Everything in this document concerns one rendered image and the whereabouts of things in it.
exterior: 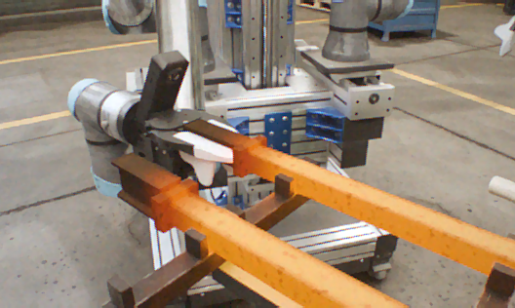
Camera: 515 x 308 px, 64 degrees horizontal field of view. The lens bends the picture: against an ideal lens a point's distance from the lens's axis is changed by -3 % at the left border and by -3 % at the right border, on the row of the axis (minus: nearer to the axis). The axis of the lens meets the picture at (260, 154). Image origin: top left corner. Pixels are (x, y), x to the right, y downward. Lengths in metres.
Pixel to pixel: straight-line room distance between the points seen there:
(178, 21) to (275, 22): 0.65
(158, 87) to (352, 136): 0.87
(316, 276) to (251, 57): 1.08
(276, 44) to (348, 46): 0.22
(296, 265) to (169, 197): 0.14
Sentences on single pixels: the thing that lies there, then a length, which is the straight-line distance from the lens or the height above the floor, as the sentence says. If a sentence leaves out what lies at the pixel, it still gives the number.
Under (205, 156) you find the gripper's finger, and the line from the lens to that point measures 0.50.
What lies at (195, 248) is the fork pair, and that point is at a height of 0.94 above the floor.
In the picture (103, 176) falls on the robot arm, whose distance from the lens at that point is 0.75.
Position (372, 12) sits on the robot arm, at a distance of 1.37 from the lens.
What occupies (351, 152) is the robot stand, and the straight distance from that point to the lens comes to 1.36.
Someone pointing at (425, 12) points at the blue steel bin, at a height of 0.32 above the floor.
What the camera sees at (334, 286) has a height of 0.95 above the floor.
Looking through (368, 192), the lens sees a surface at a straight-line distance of 0.41.
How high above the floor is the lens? 1.17
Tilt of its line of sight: 28 degrees down
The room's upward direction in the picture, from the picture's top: straight up
